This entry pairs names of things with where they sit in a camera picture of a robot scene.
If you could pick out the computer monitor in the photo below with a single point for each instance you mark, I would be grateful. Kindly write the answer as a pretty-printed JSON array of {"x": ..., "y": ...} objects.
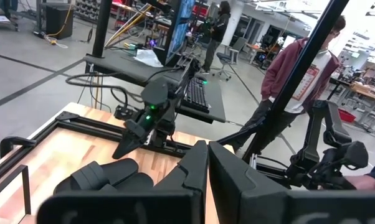
[{"x": 179, "y": 31}]

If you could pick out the white crumpled paper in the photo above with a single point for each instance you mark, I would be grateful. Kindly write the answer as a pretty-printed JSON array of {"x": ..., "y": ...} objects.
[{"x": 148, "y": 57}]

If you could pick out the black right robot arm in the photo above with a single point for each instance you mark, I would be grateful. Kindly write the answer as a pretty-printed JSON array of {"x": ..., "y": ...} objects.
[{"x": 158, "y": 91}]

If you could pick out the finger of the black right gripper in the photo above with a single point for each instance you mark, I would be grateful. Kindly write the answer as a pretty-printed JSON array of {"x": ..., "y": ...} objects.
[{"x": 130, "y": 141}]

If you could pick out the black rig frame post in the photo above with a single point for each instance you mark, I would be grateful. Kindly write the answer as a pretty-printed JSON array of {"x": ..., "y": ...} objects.
[
  {"x": 299, "y": 65},
  {"x": 101, "y": 28}
]

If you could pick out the grey office chair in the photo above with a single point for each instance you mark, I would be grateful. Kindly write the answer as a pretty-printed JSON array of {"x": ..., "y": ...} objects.
[{"x": 229, "y": 57}]

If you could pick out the black keyboard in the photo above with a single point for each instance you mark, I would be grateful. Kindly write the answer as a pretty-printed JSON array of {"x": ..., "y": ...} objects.
[{"x": 196, "y": 95}]

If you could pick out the person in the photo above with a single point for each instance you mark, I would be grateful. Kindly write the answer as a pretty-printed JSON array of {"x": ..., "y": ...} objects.
[
  {"x": 220, "y": 28},
  {"x": 284, "y": 68},
  {"x": 362, "y": 183}
]

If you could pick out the wooden workbench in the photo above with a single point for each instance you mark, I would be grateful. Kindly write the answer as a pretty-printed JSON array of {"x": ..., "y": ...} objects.
[{"x": 368, "y": 91}]

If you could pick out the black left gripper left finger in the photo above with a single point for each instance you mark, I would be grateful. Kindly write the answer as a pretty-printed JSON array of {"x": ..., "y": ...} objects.
[{"x": 193, "y": 168}]

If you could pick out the black table border frame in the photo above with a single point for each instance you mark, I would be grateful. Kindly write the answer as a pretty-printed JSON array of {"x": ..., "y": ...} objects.
[{"x": 91, "y": 127}]

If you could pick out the black desk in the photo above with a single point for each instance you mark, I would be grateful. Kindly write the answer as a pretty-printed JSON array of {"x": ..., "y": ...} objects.
[{"x": 125, "y": 67}]

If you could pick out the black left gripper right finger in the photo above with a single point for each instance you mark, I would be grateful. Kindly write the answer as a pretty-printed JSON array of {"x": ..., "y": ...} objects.
[{"x": 231, "y": 180}]

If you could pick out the red bin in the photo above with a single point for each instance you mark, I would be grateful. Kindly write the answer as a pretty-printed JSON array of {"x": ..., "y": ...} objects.
[{"x": 346, "y": 115}]

